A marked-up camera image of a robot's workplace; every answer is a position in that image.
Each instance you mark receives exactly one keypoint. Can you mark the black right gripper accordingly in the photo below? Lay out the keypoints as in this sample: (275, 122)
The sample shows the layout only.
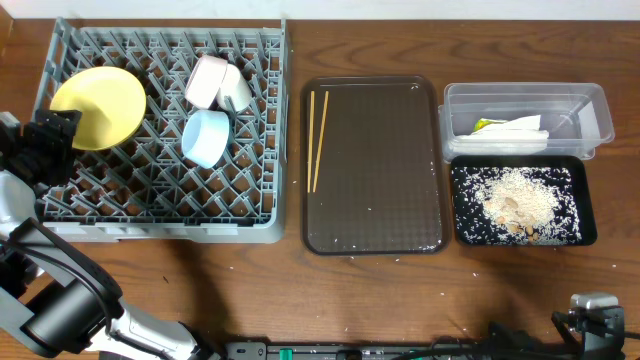
(560, 318)

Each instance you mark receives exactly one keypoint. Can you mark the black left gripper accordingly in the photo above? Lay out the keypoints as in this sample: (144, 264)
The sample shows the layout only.
(55, 130)

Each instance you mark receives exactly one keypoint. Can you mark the yellow plate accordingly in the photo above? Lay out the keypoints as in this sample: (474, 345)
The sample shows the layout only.
(112, 103)

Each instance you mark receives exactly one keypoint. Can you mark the light blue bowl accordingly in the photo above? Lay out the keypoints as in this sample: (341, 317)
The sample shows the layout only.
(205, 137)

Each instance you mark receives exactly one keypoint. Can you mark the white cup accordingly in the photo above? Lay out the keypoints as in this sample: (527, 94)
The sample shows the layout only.
(234, 92)

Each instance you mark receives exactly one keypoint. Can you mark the white napkin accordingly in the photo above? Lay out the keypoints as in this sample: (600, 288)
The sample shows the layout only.
(521, 136)

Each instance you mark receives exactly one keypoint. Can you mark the wooden chopstick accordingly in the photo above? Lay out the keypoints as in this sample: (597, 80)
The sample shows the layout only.
(310, 139)
(321, 140)

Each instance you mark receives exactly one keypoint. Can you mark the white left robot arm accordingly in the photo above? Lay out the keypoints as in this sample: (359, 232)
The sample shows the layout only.
(55, 299)

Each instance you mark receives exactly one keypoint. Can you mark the black food waste tray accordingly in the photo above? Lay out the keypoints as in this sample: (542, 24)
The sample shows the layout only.
(573, 164)

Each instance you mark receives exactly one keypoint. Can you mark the clear plastic waste bin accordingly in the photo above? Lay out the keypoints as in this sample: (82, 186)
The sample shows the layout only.
(576, 115)

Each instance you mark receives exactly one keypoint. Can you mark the grey plastic dish rack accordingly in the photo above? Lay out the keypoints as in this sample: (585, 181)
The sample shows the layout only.
(145, 187)

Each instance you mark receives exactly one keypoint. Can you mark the rice and peanut pile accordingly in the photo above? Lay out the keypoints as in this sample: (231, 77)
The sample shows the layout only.
(515, 206)

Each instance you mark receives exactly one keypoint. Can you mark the dark brown serving tray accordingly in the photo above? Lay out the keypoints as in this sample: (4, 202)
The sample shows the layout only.
(382, 189)

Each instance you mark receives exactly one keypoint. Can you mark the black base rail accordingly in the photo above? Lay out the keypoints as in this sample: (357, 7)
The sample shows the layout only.
(443, 350)

